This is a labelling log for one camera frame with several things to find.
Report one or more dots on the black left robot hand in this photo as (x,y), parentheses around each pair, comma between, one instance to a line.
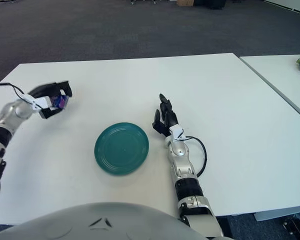
(57,86)

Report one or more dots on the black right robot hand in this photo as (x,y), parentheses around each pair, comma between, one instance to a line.
(168,118)

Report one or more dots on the purple gum pack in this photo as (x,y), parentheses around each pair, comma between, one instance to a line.
(61,102)

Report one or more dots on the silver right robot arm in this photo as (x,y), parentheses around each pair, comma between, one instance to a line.
(187,180)

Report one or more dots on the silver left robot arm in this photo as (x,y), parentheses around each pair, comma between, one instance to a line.
(12,112)

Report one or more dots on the green round plate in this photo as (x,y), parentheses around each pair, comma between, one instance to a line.
(121,149)

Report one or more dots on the white right wrist connector box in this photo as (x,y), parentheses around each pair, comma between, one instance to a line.
(176,132)

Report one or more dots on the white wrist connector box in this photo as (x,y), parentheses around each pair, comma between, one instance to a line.
(41,102)
(176,132)

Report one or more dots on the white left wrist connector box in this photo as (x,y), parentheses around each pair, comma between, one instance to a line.
(41,102)

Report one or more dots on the brown cardboard box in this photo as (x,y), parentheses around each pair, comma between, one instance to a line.
(185,2)

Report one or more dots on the grey robot torso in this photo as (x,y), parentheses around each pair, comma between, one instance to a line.
(102,222)

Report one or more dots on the black cabinet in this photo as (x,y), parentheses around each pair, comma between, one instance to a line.
(217,3)

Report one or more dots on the black caster bracket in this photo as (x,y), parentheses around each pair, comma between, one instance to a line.
(293,225)

